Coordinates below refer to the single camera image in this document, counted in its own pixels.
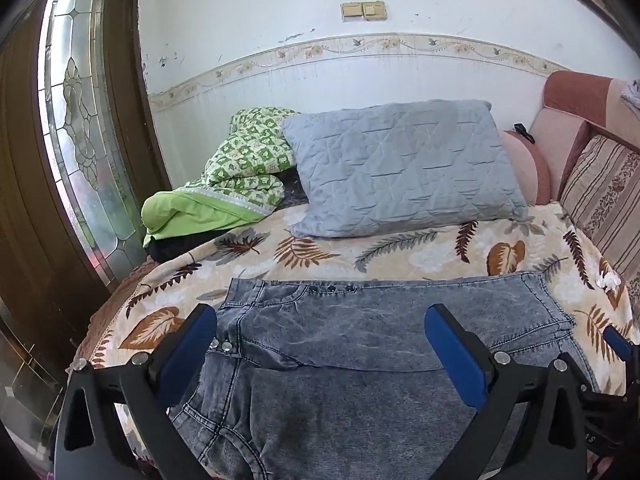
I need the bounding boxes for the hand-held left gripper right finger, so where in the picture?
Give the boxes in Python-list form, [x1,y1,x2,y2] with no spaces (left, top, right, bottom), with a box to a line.
[424,303,588,480]

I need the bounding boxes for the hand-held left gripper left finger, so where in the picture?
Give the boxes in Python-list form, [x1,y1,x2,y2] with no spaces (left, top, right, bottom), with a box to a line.
[52,303,218,480]

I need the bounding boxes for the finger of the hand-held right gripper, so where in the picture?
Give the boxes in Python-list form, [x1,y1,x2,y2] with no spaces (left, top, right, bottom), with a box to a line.
[602,325,640,367]

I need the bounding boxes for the grey washed denim pants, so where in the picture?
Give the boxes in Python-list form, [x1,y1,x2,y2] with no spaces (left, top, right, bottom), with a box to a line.
[167,270,601,480]

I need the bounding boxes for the leaf print blanket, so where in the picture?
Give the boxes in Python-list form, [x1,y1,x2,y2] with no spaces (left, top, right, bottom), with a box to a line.
[70,200,640,480]

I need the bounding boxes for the striped floral cushion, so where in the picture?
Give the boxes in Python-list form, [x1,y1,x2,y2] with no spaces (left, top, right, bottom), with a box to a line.
[557,132,640,281]

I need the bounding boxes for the grey quilted pillow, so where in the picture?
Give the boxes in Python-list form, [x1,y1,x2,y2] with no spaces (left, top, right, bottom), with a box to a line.
[281,99,530,239]

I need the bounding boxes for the green patterned quilt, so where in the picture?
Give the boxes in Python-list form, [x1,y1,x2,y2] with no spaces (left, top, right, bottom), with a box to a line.
[141,106,301,248]

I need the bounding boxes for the pink bolster cushion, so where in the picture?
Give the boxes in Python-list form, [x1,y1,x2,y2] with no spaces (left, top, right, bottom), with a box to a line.
[500,130,551,206]

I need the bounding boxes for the white cloth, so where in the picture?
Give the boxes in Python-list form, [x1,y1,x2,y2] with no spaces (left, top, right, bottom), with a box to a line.
[620,79,640,111]

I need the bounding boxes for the wooden door with stained glass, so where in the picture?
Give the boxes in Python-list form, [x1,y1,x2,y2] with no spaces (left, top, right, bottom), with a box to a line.
[0,0,173,461]

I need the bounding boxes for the pink sofa backrest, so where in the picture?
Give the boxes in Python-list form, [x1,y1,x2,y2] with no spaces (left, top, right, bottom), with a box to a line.
[530,71,640,201]

